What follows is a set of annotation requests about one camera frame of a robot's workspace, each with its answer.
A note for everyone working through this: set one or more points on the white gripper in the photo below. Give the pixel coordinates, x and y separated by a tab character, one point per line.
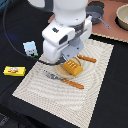
61	43

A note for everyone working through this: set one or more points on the orange bread loaf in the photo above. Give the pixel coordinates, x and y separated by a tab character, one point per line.
72	67

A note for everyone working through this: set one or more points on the light blue milk carton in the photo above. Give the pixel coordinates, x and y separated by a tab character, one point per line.
30	49

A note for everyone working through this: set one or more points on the yellow butter box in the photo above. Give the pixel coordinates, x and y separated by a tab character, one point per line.
14	71

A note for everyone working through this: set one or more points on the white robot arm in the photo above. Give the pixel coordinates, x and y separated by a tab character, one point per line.
45	5

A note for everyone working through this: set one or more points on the round wooden plate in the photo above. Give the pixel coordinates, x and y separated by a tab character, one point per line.
65	74

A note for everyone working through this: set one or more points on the beige bowl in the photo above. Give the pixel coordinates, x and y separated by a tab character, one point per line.
122	15

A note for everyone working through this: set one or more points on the beige woven placemat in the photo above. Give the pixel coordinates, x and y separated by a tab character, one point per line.
62	100

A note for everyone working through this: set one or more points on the knife with orange handle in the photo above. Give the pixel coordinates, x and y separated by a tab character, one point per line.
86	58

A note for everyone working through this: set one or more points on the fork with orange handle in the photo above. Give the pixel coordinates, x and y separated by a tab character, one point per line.
54	77

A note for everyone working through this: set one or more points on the grey saucepan with handle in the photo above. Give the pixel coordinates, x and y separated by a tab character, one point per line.
97	15

